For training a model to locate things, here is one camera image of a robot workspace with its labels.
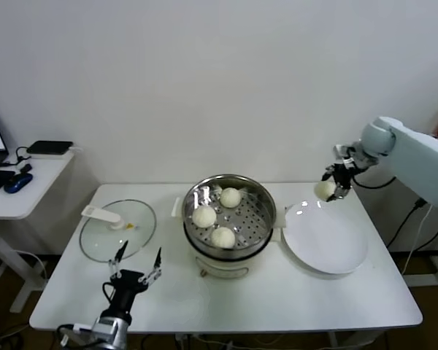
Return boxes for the glass pot lid white handle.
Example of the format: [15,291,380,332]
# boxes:
[79,199,158,263]

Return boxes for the white hanging cable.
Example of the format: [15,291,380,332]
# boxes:
[401,206,434,276]

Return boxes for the white electric pot base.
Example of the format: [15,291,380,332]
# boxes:
[184,218,283,280]

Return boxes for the white side desk with laptop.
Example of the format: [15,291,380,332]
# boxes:
[0,149,77,315]

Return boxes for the black flat hard drive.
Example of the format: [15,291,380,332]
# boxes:
[26,141,74,157]

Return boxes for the blue computer mouse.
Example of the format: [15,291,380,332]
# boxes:
[4,173,34,193]

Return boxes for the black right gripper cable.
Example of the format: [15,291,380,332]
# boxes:
[352,174,398,190]

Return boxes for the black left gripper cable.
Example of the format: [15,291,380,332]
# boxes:
[101,281,116,303]

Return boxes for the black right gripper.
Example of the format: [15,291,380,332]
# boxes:
[320,162,355,203]

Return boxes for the thin black desk cable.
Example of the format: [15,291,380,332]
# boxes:
[15,146,32,165]

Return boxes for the white round plate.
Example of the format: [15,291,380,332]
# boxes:
[280,199,369,275]

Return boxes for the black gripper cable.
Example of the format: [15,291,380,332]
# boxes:
[352,174,398,190]
[101,281,116,303]

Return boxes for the black power adapter cable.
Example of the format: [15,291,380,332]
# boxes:
[386,196,438,251]

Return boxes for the perforated steel steamer basket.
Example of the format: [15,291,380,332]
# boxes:
[171,174,288,253]

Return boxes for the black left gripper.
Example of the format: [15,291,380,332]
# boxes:
[101,239,164,321]

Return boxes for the white steamed baozi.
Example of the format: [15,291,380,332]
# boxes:
[220,187,242,209]
[210,225,237,249]
[315,181,337,201]
[192,206,218,229]

